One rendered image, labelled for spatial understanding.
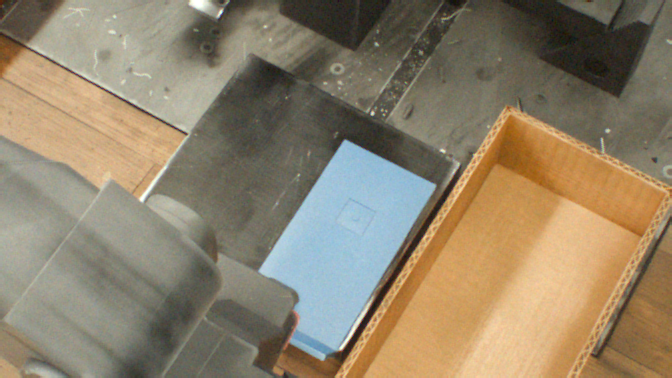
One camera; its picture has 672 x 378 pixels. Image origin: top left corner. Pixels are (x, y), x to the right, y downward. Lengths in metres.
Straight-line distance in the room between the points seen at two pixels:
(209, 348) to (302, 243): 0.31
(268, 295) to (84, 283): 0.18
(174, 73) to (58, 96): 0.08
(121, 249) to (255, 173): 0.39
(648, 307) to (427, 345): 0.15
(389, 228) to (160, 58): 0.22
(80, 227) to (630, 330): 0.47
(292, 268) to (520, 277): 0.15
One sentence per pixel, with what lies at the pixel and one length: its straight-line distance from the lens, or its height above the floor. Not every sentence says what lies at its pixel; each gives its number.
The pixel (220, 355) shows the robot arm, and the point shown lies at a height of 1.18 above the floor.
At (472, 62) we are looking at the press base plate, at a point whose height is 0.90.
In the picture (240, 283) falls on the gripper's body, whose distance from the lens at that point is 0.65.
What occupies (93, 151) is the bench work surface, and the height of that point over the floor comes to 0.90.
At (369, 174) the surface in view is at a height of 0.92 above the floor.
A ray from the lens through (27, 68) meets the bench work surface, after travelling 0.95.
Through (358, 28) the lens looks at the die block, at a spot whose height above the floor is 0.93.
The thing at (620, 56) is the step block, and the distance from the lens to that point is 0.91.
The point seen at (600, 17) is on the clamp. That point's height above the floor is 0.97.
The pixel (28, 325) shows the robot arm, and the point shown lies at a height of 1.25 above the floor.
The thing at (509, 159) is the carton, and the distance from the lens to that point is 0.89.
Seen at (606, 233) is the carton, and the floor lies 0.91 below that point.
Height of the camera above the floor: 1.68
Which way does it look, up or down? 62 degrees down
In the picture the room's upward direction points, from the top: 3 degrees clockwise
